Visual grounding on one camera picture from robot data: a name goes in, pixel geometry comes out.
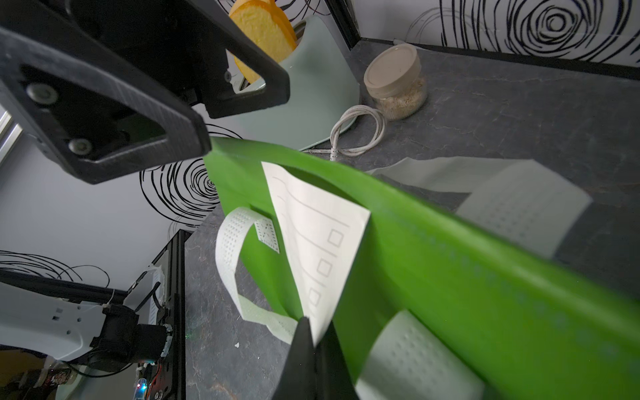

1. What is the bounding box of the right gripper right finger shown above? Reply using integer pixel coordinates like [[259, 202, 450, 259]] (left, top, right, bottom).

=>
[[272, 317, 358, 400]]

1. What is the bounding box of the white toaster power cord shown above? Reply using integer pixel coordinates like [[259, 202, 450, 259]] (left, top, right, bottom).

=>
[[302, 104, 387, 162]]

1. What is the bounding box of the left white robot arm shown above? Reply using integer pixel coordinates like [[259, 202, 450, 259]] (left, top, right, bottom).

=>
[[1, 283, 173, 373]]

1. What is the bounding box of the white paper receipt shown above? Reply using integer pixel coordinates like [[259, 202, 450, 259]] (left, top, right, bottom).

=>
[[262, 162, 371, 345]]

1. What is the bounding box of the front yellow toast slice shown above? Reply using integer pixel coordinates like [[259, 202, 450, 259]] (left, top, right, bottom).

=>
[[229, 2, 297, 63]]

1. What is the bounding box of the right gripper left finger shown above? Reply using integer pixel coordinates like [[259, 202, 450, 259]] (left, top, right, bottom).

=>
[[1, 1, 290, 184]]

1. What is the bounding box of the mint green toaster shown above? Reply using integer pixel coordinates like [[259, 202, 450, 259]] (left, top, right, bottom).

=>
[[193, 17, 361, 150]]

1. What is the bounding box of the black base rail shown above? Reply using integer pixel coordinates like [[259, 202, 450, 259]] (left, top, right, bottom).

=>
[[125, 229, 191, 399]]

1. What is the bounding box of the jar with beige lid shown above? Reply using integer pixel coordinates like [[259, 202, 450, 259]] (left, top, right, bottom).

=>
[[363, 43, 428, 121]]

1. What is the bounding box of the yellow toast slice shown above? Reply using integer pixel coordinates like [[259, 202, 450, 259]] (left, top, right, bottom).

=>
[[229, 2, 297, 63], [228, 0, 275, 15]]

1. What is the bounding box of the green bag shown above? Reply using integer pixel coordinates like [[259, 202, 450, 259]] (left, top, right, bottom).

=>
[[204, 138, 639, 399]]

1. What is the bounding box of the rear yellow toast slice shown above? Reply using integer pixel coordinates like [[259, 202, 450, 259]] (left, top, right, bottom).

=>
[[228, 0, 275, 15]]

